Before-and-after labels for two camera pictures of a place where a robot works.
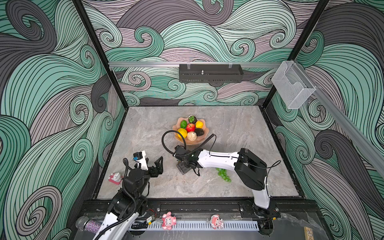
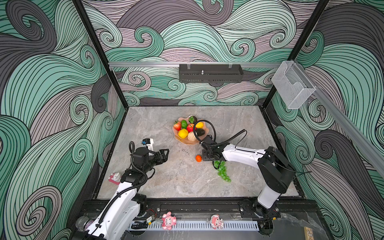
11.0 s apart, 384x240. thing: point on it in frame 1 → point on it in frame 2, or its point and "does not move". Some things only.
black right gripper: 181,169 → 203,156
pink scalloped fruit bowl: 176,125 does not move
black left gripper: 158,168 → 163,158
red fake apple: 190,127 does not move
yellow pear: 199,124 does not move
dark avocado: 199,132 does not move
